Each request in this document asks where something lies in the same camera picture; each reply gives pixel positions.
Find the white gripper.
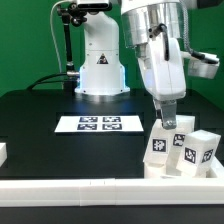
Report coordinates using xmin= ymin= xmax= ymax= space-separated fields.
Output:
xmin=135 ymin=38 xmax=186 ymax=130

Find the white round stool seat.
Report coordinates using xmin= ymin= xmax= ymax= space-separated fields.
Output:
xmin=144 ymin=163 xmax=183 ymax=179

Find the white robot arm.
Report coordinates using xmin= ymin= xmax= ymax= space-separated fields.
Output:
xmin=75 ymin=0 xmax=186 ymax=129

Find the white marker sheet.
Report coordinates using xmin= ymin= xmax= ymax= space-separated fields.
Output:
xmin=55 ymin=115 xmax=143 ymax=133

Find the white U-shaped fence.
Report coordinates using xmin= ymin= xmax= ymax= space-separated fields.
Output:
xmin=0 ymin=137 xmax=224 ymax=207

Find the black cable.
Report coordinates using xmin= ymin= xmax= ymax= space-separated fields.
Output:
xmin=26 ymin=73 xmax=79 ymax=91

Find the black camera stand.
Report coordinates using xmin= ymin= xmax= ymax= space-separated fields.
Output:
xmin=57 ymin=3 xmax=87 ymax=94

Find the white cable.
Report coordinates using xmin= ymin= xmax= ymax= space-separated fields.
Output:
xmin=49 ymin=0 xmax=73 ymax=74

